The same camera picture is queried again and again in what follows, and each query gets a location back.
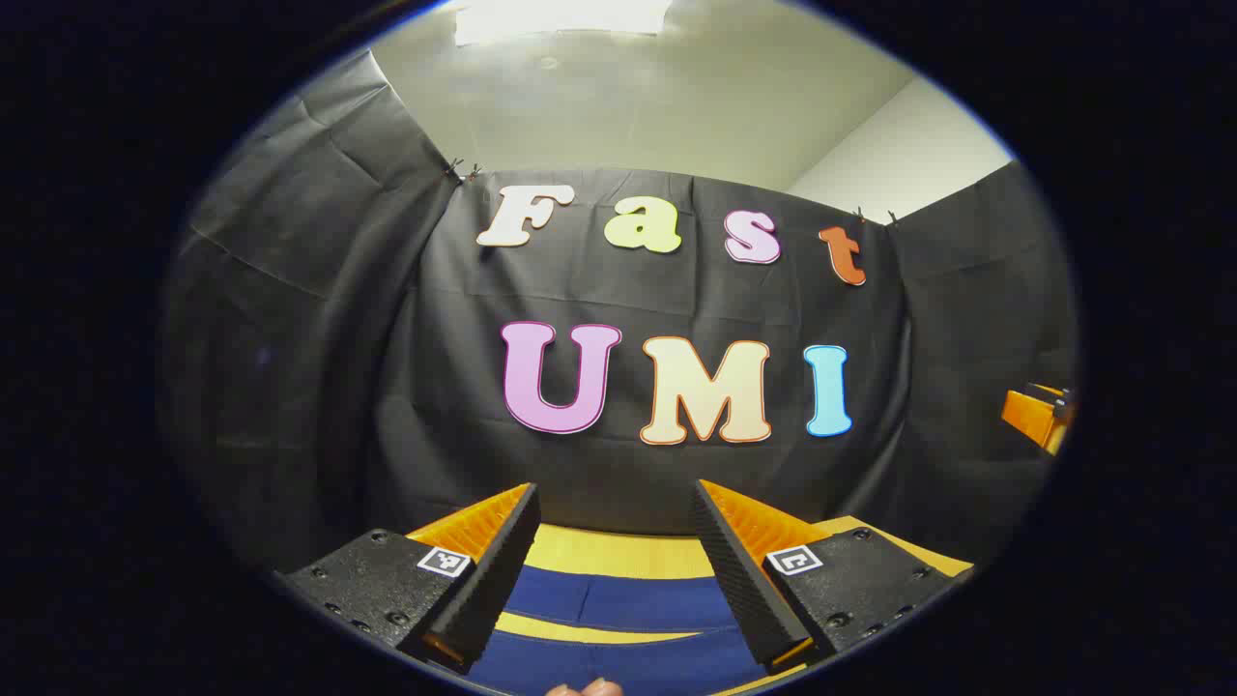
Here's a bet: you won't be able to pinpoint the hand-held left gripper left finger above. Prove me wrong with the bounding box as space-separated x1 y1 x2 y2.
273 482 542 676

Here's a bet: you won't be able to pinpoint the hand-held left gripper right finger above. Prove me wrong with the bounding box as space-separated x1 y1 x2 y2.
691 478 975 676

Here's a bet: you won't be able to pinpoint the blue jeans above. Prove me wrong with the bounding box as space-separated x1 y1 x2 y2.
462 565 774 696

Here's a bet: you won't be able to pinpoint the black backdrop cloth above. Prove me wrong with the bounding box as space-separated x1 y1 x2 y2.
159 48 1079 581

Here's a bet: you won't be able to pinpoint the ceiling light panel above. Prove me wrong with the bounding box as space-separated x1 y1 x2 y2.
452 0 675 46

